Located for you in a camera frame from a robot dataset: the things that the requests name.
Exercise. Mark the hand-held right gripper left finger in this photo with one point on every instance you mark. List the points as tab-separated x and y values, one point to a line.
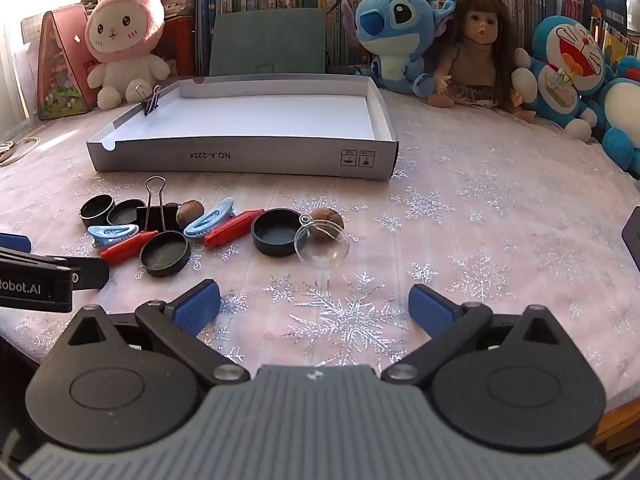
197	306

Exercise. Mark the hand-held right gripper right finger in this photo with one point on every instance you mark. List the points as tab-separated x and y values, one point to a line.
430	306

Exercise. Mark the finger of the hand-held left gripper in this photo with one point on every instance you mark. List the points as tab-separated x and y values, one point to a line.
92	274
15	243

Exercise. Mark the red bullet-shaped piece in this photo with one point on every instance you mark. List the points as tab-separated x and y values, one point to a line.
125	250
232	228

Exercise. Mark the light blue hair clip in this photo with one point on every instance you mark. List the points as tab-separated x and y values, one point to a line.
210	218
114	234

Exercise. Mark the black plastic cap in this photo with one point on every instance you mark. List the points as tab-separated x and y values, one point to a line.
126	212
272	240
165	255

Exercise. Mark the large black binder clip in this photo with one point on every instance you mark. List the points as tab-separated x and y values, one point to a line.
157	218

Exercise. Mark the brown nut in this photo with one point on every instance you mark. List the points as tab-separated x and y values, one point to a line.
191	211
330	217

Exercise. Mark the clear plastic dome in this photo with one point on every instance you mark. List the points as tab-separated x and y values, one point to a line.
325	251

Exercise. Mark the white cardboard box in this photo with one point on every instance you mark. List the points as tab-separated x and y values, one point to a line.
275	115

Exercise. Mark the small black binder clip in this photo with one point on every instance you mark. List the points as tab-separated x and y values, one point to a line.
150	106

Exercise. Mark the pink house-shaped box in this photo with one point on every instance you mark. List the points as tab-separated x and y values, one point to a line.
60	60

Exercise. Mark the dark flat object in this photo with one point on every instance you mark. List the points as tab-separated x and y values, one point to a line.
632	230

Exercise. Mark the pink bunny plush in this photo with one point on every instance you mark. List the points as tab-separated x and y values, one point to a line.
125	25

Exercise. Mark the brown-haired doll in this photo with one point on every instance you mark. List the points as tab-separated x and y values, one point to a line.
475	50

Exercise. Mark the blue robot cat plush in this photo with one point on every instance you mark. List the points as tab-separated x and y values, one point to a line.
620	115
565	60

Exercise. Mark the green notebook case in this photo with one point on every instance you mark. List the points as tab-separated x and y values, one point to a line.
270	40

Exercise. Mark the blue alien plush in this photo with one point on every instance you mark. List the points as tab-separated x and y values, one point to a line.
395	25

